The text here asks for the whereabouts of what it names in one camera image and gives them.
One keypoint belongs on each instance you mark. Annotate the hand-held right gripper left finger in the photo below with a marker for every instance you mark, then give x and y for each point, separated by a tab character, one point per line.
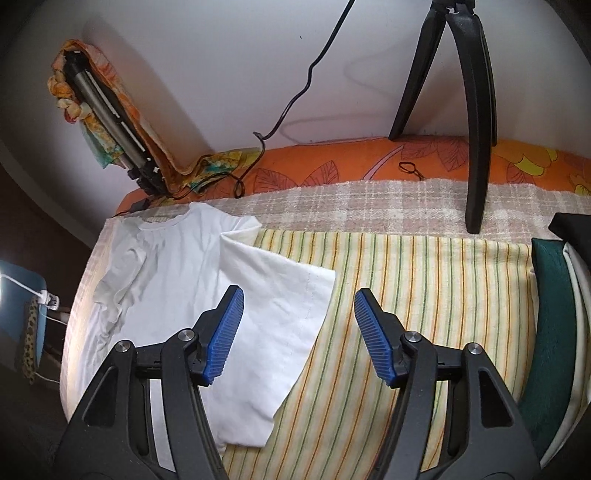
226	337

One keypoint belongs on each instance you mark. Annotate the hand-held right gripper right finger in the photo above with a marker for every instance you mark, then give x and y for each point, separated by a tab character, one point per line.
374	337

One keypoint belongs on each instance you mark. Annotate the white t-shirt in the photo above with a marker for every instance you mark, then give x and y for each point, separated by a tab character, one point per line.
175	258

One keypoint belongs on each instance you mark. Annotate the yellow striped cloth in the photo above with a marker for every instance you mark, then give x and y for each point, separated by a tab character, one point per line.
406	267

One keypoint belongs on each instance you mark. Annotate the beige plaid blanket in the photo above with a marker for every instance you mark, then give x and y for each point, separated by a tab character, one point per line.
369	203

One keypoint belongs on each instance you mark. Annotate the leopard print cloth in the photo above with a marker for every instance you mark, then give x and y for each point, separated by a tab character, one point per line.
30	332

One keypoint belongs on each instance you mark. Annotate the white folded cloth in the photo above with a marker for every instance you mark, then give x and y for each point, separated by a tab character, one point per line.
582	323

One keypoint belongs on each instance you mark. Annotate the blue chair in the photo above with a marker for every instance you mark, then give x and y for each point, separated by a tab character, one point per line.
14	314

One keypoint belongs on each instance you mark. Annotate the black cloth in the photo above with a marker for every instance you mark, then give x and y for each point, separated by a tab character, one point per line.
572	226

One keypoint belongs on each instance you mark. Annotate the black tripod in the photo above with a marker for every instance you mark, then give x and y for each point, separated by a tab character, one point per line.
478	115

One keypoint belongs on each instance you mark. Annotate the folded silver tripod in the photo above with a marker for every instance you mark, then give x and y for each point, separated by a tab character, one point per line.
99	106

